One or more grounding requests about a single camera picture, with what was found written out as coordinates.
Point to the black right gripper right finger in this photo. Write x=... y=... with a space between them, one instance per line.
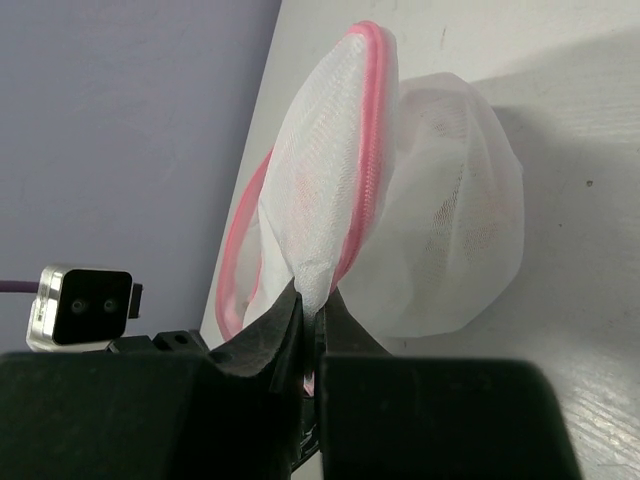
x=338 y=333

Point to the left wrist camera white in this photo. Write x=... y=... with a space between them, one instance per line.
x=79 y=309

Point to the mesh laundry bag pink trim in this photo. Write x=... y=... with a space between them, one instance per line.
x=403 y=196

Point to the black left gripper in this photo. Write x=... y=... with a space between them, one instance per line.
x=180 y=341

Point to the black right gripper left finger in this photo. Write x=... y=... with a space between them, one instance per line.
x=270 y=351

